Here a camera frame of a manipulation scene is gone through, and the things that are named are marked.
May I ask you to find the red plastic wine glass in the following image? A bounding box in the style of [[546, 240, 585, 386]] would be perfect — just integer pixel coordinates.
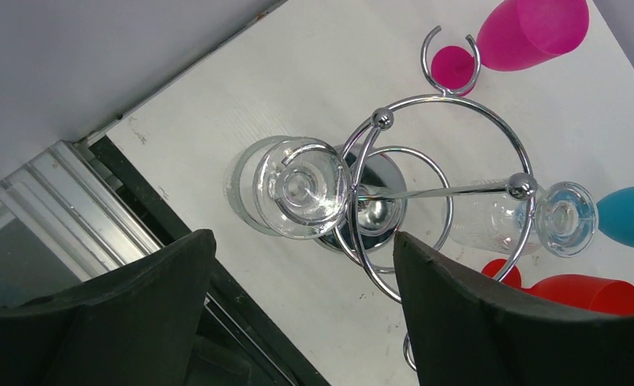
[[473, 268, 634, 319]]

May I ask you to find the blue plastic wine glass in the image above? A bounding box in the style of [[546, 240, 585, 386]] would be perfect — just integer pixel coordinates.
[[597, 187, 634, 248]]

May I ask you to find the pink plastic wine glass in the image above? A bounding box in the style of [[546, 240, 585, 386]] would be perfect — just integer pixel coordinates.
[[420, 0, 590, 96]]

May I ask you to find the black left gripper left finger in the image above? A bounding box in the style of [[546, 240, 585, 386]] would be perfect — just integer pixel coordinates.
[[0, 229, 216, 385]]

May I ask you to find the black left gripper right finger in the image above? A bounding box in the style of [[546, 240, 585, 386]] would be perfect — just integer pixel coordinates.
[[393, 232, 634, 385]]

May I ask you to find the chrome left wine glass rack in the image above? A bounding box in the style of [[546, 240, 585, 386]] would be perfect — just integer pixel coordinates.
[[316, 25, 539, 374]]

